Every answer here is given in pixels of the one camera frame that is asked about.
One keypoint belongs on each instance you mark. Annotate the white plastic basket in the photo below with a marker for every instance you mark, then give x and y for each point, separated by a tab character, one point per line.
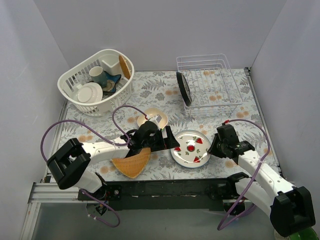
99	84

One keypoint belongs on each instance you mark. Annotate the white plate in basket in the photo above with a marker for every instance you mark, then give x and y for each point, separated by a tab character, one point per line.
89	93

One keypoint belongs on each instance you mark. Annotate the floral table mat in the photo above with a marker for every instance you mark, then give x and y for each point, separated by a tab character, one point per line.
159	89

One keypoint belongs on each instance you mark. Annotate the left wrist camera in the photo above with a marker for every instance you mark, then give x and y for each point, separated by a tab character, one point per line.
156	119

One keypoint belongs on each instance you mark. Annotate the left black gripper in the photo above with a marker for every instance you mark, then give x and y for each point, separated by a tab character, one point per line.
164	139

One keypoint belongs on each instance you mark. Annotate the watermelon pattern plate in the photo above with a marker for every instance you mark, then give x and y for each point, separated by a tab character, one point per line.
192	151

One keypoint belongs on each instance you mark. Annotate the black base frame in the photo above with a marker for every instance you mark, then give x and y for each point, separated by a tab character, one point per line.
211	194

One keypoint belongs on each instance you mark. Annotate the red rimmed beige plate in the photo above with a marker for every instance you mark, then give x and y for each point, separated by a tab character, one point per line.
184	88

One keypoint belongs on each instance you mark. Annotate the beige square bowl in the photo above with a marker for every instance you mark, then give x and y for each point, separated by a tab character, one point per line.
152	112

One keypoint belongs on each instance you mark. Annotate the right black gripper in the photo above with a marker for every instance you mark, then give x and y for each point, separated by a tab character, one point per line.
216	146

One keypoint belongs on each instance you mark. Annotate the blue star dish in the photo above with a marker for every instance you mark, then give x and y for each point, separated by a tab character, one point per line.
112	81

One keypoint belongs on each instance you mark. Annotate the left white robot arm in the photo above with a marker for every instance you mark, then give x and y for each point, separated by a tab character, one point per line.
69	163

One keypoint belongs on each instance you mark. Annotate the green floral mug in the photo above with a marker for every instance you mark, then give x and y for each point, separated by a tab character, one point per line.
306	234

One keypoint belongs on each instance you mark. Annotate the woven coaster in basket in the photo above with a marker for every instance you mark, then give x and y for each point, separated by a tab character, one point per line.
124	67

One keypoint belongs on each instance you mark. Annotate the woven bamboo tray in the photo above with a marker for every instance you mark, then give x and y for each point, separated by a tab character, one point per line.
133	166

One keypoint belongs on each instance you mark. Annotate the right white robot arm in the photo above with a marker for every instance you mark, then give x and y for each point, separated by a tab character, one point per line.
289	208

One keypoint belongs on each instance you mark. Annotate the white square container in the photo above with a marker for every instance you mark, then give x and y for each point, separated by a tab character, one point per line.
111	64

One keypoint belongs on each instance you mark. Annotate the white cup in basket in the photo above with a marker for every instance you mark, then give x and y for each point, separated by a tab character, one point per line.
95	73

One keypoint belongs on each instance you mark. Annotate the white wire dish rack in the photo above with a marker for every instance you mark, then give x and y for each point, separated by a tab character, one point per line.
212	85

